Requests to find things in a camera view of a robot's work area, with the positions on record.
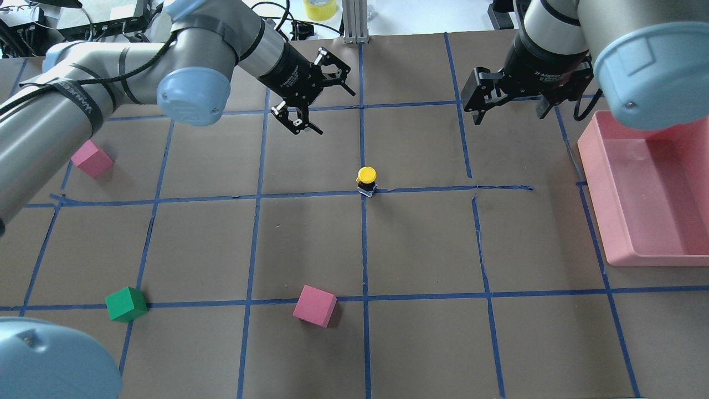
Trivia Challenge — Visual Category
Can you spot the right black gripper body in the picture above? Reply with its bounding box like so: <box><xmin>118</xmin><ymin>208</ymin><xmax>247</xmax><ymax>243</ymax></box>
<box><xmin>501</xmin><ymin>33</ymin><xmax>593</xmax><ymax>99</ymax></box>

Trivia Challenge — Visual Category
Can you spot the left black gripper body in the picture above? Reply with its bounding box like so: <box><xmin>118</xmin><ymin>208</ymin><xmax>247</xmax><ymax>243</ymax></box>
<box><xmin>256</xmin><ymin>43</ymin><xmax>326</xmax><ymax>108</ymax></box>

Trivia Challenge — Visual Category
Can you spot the yellow push button switch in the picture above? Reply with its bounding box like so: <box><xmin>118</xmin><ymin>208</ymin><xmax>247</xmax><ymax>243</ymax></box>
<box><xmin>356</xmin><ymin>166</ymin><xmax>377</xmax><ymax>198</ymax></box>

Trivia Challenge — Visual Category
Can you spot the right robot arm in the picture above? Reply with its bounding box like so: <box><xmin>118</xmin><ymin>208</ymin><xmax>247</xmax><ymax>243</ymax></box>
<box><xmin>461</xmin><ymin>1</ymin><xmax>708</xmax><ymax>130</ymax></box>

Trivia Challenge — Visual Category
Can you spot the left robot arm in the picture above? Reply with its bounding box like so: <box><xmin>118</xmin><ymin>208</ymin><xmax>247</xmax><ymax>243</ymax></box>
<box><xmin>1</xmin><ymin>1</ymin><xmax>355</xmax><ymax>229</ymax></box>

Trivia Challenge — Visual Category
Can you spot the yellow tape roll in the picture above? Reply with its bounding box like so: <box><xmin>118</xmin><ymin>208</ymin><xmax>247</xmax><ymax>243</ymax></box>
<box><xmin>303</xmin><ymin>0</ymin><xmax>337</xmax><ymax>21</ymax></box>

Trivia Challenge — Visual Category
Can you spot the pink plastic tray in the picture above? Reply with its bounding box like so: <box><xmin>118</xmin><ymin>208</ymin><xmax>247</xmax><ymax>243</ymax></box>
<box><xmin>578</xmin><ymin>111</ymin><xmax>708</xmax><ymax>267</ymax></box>

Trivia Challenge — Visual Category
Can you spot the pink cube upper left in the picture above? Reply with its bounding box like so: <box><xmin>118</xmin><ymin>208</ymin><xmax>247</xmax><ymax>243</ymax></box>
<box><xmin>70</xmin><ymin>140</ymin><xmax>114</xmax><ymax>178</ymax></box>

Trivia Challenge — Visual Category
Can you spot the pink cube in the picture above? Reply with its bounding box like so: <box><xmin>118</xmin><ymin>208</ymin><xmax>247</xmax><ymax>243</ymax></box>
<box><xmin>70</xmin><ymin>140</ymin><xmax>114</xmax><ymax>178</ymax></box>
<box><xmin>292</xmin><ymin>285</ymin><xmax>337</xmax><ymax>328</ymax></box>

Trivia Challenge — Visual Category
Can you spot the pink cube lower centre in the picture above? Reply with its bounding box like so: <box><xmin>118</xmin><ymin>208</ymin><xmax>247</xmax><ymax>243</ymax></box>
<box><xmin>292</xmin><ymin>285</ymin><xmax>337</xmax><ymax>328</ymax></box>

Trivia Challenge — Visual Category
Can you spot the green cube lower left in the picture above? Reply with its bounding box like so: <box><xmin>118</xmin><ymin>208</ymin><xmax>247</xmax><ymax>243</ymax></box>
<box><xmin>105</xmin><ymin>287</ymin><xmax>148</xmax><ymax>323</ymax></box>

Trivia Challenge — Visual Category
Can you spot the aluminium frame post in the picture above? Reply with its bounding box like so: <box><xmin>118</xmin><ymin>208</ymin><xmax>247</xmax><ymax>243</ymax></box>
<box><xmin>342</xmin><ymin>0</ymin><xmax>370</xmax><ymax>44</ymax></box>

